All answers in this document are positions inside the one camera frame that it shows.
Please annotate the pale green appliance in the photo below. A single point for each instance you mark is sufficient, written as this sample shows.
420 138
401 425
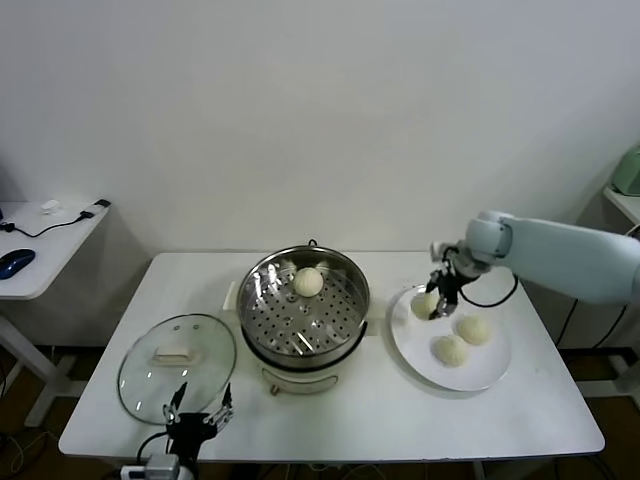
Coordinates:
627 172

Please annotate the dark monitor edge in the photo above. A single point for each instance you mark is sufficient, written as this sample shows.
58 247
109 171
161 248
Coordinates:
2 200

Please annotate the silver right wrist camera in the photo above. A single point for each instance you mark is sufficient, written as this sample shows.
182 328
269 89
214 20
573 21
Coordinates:
437 250

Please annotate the white steamed baozi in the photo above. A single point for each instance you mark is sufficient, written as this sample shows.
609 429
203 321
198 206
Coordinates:
421 307
450 351
474 330
307 281

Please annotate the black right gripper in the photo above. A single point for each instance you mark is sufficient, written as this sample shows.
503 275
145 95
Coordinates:
448 285

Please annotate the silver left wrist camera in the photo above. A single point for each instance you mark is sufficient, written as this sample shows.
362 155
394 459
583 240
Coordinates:
160 466

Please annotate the white side desk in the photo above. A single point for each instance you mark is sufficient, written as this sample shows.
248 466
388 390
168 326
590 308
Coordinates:
55 260

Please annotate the stainless steel steamer basket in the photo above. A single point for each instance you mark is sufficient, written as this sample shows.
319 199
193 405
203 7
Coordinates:
272 305

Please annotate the white electric cooker base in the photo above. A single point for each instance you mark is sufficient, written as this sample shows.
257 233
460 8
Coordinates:
300 382

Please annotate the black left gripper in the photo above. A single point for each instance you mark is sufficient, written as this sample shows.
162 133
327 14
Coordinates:
190 427

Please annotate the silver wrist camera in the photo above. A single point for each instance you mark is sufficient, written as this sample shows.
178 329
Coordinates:
437 250
160 466

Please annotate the small white desk object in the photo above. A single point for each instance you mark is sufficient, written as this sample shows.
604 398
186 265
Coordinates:
52 206

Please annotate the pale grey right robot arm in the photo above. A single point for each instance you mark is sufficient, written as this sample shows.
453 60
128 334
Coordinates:
575 260

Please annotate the blue computer mouse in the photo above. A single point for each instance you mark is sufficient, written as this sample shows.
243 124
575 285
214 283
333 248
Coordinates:
17 262

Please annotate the small black desk device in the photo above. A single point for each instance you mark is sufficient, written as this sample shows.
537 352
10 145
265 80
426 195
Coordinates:
102 202

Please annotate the white round plate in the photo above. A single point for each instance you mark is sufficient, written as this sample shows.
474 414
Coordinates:
450 372

